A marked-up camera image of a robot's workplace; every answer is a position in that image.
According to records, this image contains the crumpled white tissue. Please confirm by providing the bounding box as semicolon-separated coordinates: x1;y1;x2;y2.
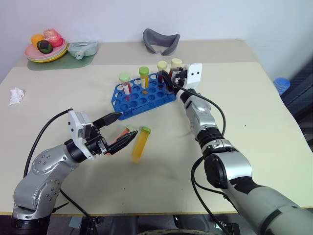
9;87;26;106

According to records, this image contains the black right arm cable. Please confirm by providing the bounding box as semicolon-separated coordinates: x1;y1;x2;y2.
178;86;236;235

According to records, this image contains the orange toy fruit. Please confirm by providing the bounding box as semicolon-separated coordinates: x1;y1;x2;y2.
30;33;45;45

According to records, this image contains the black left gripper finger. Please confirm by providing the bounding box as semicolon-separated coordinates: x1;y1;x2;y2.
92;112;124;129
108;130;139;155

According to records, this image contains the yellow tube green cap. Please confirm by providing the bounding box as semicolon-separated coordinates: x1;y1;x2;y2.
131;126;152;163
138;66;150;95

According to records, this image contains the clear plastic bag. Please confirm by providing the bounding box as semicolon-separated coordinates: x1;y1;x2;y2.
67;40;99;61

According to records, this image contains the pink wrapped toy fruit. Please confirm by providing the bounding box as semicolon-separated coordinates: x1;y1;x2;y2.
43;28;64;48

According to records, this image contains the pink plate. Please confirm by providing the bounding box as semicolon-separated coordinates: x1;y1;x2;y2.
24;39;67;59

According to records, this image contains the red tube green cap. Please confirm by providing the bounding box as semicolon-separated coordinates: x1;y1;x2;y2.
105;124;135;156
118;72;133;102

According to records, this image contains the blue water bottle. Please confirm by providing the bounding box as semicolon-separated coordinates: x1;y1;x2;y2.
273;77;291;95

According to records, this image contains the yellow plate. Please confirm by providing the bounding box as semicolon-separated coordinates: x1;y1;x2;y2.
26;44;68;64

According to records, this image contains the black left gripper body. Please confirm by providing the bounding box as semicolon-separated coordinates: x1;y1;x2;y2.
85;123;111;156

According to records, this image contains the small grey box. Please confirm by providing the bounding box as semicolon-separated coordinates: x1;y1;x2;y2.
68;217;81;229

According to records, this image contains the green placemat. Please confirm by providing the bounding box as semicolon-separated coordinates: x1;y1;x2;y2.
26;52;95;71

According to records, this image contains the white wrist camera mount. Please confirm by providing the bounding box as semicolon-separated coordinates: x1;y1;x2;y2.
182;63;203;90
67;110;96;161

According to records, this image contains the blue test tube rack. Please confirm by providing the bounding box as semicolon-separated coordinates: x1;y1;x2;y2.
110;72;177;121

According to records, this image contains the dark brown green toy food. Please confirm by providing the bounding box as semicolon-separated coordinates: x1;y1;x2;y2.
36;40;53;54

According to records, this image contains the grey headset face pad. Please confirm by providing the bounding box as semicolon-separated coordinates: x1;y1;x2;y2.
142;28;181;56

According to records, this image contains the pale green plate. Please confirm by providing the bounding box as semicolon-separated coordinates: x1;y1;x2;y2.
26;41;68;61

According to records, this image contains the black textured case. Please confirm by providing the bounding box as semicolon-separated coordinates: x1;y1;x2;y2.
280;57;313;157

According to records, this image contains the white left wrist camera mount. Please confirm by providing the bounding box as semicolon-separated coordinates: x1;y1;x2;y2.
67;110;96;161

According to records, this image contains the dark red tube pale cap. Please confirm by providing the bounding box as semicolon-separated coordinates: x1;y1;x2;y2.
157;60;168;88
168;58;183;79

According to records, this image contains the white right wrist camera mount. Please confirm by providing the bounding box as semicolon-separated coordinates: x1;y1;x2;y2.
182;63;203;90

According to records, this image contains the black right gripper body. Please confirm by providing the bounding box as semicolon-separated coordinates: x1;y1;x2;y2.
171;67;188;89

